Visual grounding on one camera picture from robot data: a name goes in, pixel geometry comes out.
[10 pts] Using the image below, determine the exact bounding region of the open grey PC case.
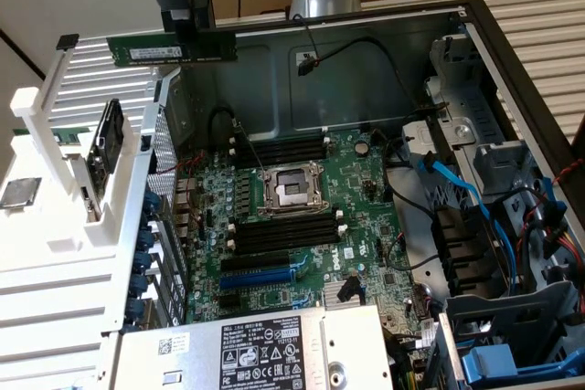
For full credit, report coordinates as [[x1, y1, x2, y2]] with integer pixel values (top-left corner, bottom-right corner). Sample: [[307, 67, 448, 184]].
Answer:
[[98, 0, 585, 390]]

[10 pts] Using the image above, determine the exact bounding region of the dark grey disk bay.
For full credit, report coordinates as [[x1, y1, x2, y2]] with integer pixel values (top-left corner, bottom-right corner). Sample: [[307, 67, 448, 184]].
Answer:
[[442, 279, 585, 390]]

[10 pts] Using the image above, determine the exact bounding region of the graphics card with metal bracket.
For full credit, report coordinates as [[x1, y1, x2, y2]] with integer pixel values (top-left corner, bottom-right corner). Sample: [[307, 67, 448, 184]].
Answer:
[[78, 152, 110, 222]]

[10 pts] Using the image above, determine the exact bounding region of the silver finned heatsink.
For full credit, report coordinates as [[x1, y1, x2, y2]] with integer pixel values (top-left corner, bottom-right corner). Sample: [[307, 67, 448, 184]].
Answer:
[[323, 280, 362, 307]]

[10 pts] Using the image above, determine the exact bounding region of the long blue expansion slot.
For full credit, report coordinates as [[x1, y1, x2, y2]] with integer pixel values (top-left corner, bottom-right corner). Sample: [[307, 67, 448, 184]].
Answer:
[[218, 268, 296, 291]]

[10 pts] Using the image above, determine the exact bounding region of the red and black twisted wire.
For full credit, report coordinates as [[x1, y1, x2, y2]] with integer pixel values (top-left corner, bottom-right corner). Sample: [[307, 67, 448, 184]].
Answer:
[[550, 156, 585, 186]]

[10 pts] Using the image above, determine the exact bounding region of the short looped black wire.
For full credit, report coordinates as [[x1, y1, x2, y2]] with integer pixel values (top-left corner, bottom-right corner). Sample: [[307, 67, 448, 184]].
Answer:
[[207, 107, 241, 150]]

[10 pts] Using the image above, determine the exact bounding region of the blue plastic latch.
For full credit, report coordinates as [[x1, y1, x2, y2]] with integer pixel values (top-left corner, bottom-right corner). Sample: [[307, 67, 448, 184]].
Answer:
[[461, 343, 585, 385]]

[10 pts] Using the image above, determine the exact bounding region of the green motherboard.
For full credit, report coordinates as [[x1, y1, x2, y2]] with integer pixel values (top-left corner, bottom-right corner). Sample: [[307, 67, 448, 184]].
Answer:
[[175, 127, 447, 332]]

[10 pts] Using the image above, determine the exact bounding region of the black hard disk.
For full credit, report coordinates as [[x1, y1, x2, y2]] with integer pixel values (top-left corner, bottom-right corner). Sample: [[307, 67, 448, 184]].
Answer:
[[89, 98, 125, 176]]

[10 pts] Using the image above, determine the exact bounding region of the thin red wire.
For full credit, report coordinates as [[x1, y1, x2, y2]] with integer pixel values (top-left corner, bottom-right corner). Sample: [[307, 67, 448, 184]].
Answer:
[[150, 151, 207, 177]]

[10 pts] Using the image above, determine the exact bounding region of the silver power supply unit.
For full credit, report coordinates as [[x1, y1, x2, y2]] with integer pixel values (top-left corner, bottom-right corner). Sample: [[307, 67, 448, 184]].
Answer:
[[107, 305, 394, 390]]

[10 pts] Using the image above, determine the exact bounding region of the blue flat wire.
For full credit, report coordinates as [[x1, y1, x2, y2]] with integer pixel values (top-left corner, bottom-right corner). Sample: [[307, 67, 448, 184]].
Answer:
[[410, 152, 522, 290]]

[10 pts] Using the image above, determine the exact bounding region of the green RAM stick white label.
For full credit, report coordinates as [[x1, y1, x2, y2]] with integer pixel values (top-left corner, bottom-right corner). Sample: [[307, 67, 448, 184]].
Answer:
[[106, 31, 239, 65]]

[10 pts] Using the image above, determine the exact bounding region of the black wire with plug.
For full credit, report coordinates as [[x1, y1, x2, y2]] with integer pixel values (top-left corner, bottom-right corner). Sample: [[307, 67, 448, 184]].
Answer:
[[292, 13, 452, 112]]

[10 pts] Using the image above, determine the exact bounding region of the thin metal locking lever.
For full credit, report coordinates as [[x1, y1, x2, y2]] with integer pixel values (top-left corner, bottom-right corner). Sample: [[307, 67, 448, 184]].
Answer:
[[235, 123, 267, 174]]

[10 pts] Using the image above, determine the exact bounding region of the red and yellow wire bundle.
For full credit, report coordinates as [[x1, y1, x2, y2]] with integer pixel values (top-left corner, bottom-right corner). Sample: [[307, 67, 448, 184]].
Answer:
[[541, 211, 585, 272]]

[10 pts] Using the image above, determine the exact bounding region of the light grey metal disk bay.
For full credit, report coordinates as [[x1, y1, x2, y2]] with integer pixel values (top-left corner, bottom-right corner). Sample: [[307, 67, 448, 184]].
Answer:
[[424, 33, 545, 199]]

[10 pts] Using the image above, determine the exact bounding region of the metal CPU socket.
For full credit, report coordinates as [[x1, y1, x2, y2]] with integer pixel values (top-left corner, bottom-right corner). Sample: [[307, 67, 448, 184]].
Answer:
[[255, 160, 331, 218]]

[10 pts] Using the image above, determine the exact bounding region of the long black expansion slot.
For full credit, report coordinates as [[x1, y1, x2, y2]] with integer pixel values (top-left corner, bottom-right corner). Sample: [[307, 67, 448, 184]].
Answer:
[[220, 250, 292, 273]]

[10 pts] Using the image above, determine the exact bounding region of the black plastic card guide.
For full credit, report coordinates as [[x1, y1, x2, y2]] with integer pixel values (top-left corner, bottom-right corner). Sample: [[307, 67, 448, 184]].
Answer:
[[431, 206, 506, 296]]

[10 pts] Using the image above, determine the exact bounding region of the silver CPU chip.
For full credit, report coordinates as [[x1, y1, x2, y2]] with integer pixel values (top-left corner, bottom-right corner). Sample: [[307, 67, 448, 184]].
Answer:
[[0, 176, 41, 208]]

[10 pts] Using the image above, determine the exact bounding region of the white plastic parts rack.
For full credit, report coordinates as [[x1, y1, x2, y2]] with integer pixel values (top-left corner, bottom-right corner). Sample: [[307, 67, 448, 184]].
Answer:
[[0, 33, 144, 272]]

